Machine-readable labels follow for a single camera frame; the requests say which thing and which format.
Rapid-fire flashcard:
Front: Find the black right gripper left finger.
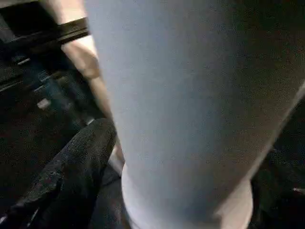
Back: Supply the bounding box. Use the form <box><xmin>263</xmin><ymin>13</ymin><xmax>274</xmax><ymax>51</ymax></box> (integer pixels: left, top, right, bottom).
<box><xmin>0</xmin><ymin>118</ymin><xmax>117</xmax><ymax>229</ymax></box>

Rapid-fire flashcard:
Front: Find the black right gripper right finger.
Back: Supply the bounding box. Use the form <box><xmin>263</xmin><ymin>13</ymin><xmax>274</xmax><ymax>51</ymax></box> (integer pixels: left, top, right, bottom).
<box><xmin>247</xmin><ymin>145</ymin><xmax>305</xmax><ymax>229</ymax></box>

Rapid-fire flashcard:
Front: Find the white plastic table leg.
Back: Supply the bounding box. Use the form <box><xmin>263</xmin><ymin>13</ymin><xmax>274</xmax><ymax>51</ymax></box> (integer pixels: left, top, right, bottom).
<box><xmin>84</xmin><ymin>0</ymin><xmax>305</xmax><ymax>229</ymax></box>

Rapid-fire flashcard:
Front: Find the black mat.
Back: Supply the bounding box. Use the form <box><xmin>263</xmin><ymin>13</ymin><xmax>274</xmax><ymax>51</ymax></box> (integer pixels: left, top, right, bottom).
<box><xmin>0</xmin><ymin>0</ymin><xmax>124</xmax><ymax>229</ymax></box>

